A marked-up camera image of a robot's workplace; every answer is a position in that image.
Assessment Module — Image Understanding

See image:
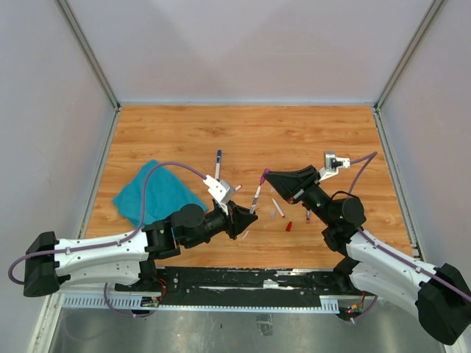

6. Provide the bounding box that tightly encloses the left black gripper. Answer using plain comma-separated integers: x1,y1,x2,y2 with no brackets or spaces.
185,200,258,248

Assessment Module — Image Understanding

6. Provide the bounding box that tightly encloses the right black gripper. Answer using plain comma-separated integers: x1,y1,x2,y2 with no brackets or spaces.
263,165,334,226

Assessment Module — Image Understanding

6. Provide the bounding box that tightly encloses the purple marker cap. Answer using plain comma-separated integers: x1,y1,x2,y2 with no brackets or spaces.
260,168,271,185

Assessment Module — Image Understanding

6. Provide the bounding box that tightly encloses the white whiteboard marker purple end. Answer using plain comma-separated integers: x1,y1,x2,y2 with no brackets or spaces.
249,183,262,214

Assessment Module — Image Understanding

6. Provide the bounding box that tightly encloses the white blue deli marker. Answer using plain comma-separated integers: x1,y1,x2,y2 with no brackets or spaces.
215,163,221,180

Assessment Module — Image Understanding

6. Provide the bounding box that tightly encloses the blue marker cap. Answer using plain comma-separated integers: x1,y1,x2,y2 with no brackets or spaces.
216,150,222,164

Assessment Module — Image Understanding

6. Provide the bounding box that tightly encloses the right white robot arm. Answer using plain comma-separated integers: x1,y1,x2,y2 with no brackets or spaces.
264,165,470,346

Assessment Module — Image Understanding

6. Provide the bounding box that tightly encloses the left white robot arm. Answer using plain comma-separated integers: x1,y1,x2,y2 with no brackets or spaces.
23,202,258,298

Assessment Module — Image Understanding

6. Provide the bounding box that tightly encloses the white pen red end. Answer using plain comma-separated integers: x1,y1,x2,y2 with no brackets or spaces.
272,198,286,218

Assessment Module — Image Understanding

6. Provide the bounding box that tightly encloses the teal cloth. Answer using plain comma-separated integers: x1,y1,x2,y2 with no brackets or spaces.
113,160,208,227

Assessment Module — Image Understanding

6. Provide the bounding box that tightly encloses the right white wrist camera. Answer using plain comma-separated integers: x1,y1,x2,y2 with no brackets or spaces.
319,151,350,182

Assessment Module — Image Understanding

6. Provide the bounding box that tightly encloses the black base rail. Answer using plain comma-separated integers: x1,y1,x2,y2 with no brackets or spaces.
112,267,362,307

